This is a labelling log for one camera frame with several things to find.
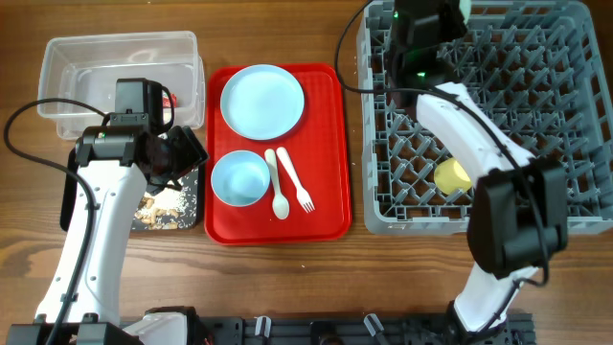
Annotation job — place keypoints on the red snack wrapper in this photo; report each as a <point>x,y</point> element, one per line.
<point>169,100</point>

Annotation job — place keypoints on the black waste tray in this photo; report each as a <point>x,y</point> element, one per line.
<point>104,200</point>

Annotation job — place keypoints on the grey dishwasher rack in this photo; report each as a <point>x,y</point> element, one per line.
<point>535,69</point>

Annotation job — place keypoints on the yellow plastic cup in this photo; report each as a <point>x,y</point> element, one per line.
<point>450,177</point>

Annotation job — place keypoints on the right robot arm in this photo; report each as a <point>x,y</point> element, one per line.
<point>518,218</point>

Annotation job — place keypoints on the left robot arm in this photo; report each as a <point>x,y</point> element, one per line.
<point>81,305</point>

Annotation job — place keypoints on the cream plastic spoon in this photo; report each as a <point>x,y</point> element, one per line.
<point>280,204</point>

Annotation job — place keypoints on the light blue plate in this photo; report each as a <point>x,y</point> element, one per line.
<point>262,102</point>

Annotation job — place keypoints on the mint green bowl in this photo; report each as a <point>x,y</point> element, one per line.
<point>465,9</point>

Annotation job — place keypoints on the red serving tray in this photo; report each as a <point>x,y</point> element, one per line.
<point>317,147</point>

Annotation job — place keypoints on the black mounting rail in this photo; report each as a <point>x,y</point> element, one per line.
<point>409,330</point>

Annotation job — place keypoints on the pink plastic fork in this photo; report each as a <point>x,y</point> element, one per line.
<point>302,196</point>

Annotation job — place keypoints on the clear plastic bin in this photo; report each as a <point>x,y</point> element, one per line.
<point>86,68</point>

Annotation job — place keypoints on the light blue small bowl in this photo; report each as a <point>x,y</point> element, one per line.
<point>240,178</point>

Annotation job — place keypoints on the rice and food scraps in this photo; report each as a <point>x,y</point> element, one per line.
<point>169,210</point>

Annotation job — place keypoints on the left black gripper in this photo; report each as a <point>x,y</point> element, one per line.
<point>192,150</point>

